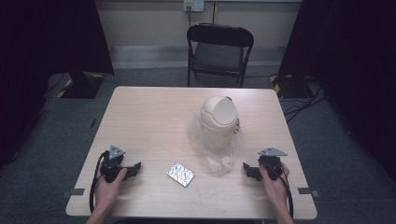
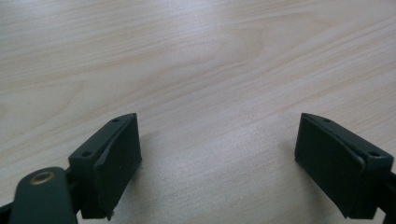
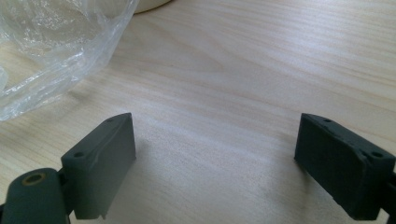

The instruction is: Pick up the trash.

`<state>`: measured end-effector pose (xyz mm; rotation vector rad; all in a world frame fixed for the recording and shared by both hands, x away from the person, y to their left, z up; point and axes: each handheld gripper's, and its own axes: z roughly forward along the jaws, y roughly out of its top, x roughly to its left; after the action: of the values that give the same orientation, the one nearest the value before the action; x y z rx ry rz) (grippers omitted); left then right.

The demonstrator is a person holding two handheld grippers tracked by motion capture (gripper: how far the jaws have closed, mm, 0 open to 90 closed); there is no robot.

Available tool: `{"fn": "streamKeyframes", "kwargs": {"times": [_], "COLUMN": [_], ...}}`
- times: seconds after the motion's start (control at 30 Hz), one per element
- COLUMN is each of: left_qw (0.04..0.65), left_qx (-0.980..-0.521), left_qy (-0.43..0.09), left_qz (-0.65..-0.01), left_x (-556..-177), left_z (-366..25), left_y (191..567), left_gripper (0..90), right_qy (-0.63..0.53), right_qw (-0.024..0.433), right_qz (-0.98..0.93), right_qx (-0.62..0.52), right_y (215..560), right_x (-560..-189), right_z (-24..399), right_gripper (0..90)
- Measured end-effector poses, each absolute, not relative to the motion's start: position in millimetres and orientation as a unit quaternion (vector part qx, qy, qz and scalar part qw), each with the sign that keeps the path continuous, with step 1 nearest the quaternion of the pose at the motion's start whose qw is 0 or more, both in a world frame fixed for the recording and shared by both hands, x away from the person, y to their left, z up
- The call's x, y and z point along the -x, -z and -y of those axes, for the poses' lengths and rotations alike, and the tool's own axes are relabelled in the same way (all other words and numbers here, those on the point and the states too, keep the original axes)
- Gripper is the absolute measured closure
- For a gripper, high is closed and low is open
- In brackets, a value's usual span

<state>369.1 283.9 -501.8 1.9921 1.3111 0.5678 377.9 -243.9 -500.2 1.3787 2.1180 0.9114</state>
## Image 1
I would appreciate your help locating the clear plastic bag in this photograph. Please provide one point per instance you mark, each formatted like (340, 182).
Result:
(214, 160)

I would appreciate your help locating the person's right hand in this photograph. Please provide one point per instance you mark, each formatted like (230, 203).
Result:
(275, 189)

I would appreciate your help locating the grey tape mark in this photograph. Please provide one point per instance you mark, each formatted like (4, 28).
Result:
(307, 191)
(74, 192)

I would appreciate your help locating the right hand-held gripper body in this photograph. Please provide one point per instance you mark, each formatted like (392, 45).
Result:
(271, 161)

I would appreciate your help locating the silver foil blister pack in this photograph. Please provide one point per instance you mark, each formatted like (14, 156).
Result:
(181, 174)

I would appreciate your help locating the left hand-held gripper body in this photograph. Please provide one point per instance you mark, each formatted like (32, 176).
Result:
(112, 161)

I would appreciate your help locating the dark curtain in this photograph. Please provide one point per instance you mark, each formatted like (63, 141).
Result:
(351, 62)
(43, 46)

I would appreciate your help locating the cream swing-lid trash can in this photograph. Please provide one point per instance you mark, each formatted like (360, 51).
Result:
(218, 121)

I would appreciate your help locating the black folding chair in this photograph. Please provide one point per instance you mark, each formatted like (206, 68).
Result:
(218, 56)

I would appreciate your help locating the white wall outlet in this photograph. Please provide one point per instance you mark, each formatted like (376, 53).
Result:
(193, 5)

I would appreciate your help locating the person's left hand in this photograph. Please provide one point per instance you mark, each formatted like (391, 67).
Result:
(107, 189)

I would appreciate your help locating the black stand base striped tape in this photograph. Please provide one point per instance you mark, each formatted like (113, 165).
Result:
(81, 85)
(291, 87)

